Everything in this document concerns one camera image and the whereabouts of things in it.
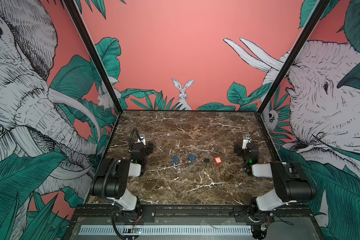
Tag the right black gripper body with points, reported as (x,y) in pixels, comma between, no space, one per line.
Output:
(240,151)

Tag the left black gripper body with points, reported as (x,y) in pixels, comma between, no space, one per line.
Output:
(147,149)

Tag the red padlock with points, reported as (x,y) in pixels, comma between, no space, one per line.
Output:
(218,160)

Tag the blue padlock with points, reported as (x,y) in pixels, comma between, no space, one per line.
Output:
(176,160)
(192,157)

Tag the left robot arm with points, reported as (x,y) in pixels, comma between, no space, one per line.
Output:
(111,178)

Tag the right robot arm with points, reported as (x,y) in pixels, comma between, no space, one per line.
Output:
(291,184)

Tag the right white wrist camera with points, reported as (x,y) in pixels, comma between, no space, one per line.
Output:
(246,140)

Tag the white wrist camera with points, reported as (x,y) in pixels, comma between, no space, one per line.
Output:
(142,139)
(246,140)

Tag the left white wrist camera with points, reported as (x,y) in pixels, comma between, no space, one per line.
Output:
(142,139)

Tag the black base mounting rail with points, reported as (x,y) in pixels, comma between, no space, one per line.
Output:
(148,213)

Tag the white slotted cable duct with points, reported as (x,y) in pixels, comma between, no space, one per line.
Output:
(161,230)

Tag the left black frame post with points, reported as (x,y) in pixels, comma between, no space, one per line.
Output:
(90,46)

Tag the black frame post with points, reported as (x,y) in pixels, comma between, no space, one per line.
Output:
(90,46)
(312,21)

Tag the right black frame post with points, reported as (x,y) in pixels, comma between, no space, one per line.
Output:
(312,21)

